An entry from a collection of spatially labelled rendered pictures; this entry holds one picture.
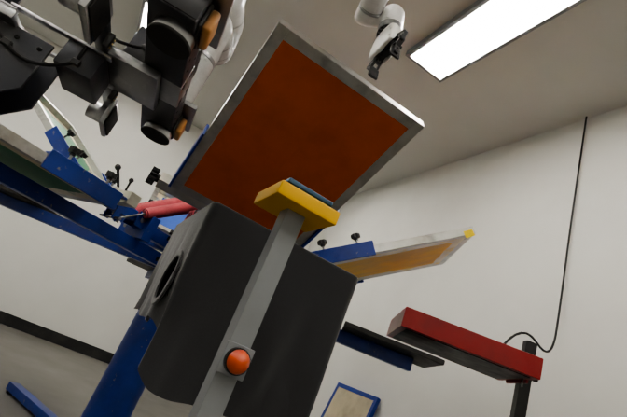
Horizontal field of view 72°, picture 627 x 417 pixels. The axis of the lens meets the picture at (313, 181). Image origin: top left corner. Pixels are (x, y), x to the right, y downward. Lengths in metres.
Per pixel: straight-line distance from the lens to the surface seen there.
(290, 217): 0.82
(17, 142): 1.67
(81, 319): 5.67
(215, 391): 0.78
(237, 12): 1.36
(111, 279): 5.66
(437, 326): 2.10
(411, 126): 1.51
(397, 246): 2.07
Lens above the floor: 0.67
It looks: 23 degrees up
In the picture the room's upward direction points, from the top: 23 degrees clockwise
